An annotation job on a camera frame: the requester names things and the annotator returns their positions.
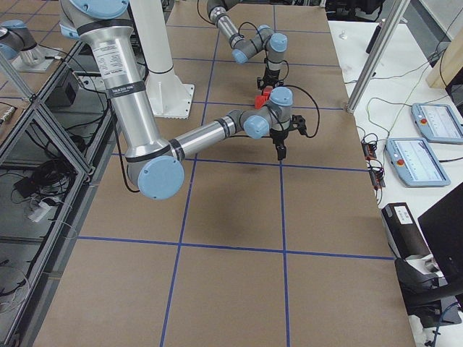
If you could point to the aluminium frame post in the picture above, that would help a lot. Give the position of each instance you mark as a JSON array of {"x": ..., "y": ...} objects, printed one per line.
[{"x": 388, "y": 28}]

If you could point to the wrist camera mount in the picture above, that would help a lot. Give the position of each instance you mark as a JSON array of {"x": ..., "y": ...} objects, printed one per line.
[{"x": 298, "y": 123}]

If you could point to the teach pendant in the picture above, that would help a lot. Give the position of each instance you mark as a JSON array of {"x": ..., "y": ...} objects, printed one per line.
[
  {"x": 415, "y": 162},
  {"x": 437, "y": 123}
]

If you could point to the teach pendant far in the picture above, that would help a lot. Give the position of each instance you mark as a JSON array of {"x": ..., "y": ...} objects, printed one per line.
[{"x": 437, "y": 123}]

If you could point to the black cardboard box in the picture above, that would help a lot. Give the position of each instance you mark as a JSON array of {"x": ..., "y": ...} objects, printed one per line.
[{"x": 403, "y": 233}]

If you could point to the black monitor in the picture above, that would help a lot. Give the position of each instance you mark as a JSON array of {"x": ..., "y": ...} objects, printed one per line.
[{"x": 441, "y": 226}]

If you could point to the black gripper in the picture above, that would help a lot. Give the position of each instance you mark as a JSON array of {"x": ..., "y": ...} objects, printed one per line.
[
  {"x": 278, "y": 136},
  {"x": 270, "y": 76}
]

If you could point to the teach pendant near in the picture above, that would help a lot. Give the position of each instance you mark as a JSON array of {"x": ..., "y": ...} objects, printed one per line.
[{"x": 415, "y": 162}]

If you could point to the brown paper table cover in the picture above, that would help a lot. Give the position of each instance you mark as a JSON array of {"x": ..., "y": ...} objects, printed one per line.
[{"x": 249, "y": 252}]

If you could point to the red block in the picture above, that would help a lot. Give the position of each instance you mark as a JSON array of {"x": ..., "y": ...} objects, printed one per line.
[
  {"x": 266, "y": 92},
  {"x": 260, "y": 101}
]

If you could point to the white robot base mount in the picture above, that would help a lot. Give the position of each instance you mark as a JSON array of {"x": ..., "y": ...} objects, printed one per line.
[{"x": 168, "y": 96}]

